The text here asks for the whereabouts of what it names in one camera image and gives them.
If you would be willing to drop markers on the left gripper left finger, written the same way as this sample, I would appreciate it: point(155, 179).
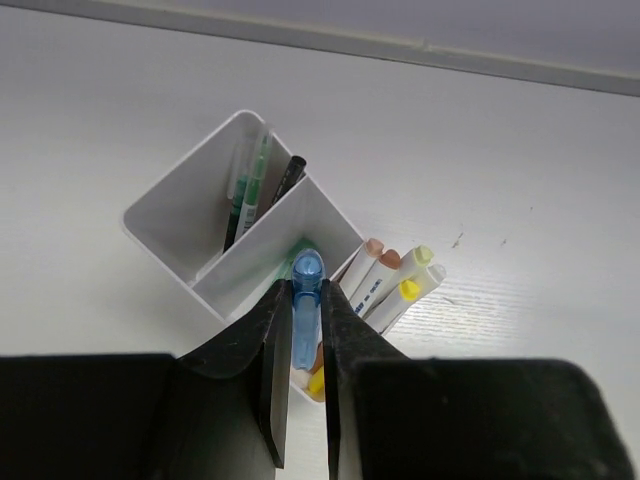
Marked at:
point(217, 412)

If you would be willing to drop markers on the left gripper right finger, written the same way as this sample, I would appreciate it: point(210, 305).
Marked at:
point(393, 417)

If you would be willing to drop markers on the white marker pen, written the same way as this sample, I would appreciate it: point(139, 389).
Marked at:
point(421, 284)

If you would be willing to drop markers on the brown white marker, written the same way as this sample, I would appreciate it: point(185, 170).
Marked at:
point(374, 281)

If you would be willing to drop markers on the yellow capped white marker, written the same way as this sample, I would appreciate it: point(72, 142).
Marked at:
point(376, 319)

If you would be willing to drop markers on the blue capsule eraser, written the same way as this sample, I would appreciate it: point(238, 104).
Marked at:
point(307, 276)

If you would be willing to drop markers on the peach white marker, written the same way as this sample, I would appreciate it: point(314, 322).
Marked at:
point(362, 270)

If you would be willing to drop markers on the clear green gel pen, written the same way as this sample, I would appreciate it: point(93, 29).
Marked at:
point(249, 206)

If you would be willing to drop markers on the green fineliner pen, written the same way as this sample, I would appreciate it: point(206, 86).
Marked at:
point(237, 188)

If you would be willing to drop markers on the black pen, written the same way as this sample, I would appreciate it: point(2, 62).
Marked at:
point(294, 171)

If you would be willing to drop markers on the pale yellow white marker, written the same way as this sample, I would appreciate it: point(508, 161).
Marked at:
point(411, 264)

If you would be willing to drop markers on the white three-compartment organizer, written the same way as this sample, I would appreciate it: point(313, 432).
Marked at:
point(219, 224)

